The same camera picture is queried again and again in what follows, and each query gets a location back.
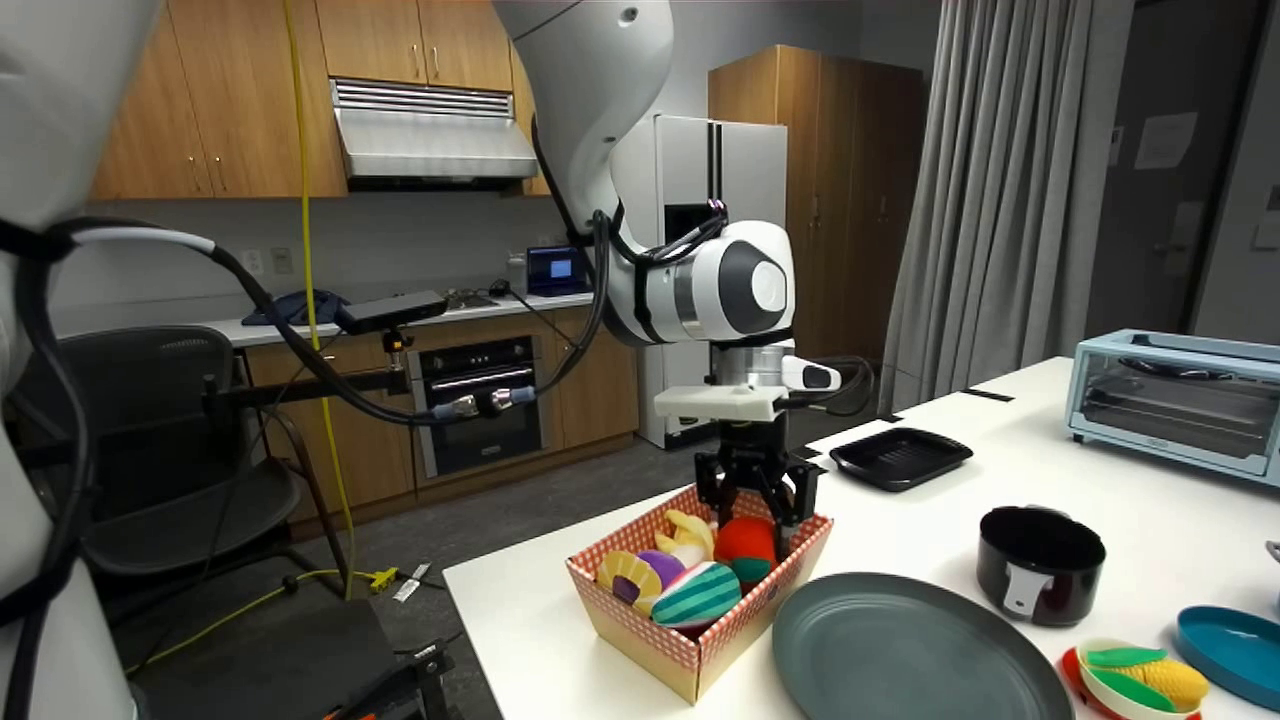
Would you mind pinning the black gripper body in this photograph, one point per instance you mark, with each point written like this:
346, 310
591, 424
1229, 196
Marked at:
757, 463

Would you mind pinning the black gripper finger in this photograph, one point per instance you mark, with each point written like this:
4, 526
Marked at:
711, 484
803, 503

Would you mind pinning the orange plush toy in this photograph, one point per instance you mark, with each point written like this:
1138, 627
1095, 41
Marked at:
746, 538

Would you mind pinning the banana plush toy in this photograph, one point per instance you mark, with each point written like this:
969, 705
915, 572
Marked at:
685, 538

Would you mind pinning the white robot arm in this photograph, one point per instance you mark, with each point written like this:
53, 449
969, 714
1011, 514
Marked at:
598, 68

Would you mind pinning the watermelon slice plush toy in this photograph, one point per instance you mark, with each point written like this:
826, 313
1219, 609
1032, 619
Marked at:
696, 601

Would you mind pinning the purple eggplant plush toy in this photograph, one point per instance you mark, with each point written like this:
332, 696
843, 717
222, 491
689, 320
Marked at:
664, 566

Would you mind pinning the dark grey round plate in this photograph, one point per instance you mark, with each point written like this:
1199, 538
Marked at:
864, 644

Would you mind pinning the corn plush in bowl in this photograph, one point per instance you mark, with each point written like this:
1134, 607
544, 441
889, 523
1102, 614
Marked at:
1125, 680

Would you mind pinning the black square baking tray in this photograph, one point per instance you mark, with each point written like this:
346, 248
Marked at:
899, 456

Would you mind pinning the red checkered cardboard basket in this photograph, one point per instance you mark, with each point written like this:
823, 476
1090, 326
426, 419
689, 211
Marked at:
693, 659

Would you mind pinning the black built-in oven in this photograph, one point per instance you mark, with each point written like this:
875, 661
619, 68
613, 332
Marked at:
481, 402

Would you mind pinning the black cooking pot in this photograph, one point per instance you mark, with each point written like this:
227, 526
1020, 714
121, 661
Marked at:
1036, 566

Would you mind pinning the small blue screen device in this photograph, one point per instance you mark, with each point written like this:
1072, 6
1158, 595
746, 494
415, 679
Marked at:
554, 270

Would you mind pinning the white refrigerator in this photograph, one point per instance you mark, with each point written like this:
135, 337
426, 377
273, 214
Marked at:
711, 248

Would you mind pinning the grey curtain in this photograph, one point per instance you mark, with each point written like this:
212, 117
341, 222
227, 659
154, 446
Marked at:
1011, 194

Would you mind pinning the light blue toaster oven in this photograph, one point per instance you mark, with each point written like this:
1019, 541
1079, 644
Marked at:
1199, 402

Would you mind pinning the silver range hood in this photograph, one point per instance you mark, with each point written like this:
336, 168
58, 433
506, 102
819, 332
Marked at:
428, 133

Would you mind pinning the black office chair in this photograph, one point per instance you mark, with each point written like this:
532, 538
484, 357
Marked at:
182, 494

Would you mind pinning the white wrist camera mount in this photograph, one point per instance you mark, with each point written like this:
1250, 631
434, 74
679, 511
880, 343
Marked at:
751, 385

